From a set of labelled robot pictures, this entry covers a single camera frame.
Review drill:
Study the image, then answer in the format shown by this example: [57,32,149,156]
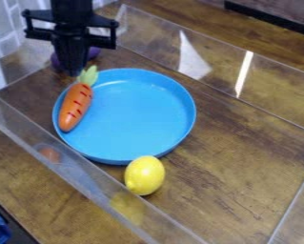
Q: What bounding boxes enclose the purple toy eggplant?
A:
[51,47,100,69]

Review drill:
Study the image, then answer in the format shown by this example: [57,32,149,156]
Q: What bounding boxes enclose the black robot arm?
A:
[21,0,120,77]

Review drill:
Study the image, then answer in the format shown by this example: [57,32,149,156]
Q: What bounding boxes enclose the yellow toy lemon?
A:
[124,155,165,195]

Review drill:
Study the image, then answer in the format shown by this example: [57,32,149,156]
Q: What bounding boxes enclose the orange toy carrot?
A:
[59,66,97,132]

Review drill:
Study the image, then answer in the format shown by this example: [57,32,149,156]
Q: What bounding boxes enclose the blue round plate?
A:
[57,68,196,165]

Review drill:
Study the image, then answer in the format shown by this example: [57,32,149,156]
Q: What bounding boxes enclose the clear acrylic enclosure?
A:
[0,0,304,244]

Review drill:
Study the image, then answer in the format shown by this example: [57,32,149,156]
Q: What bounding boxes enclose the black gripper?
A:
[21,10,120,76]

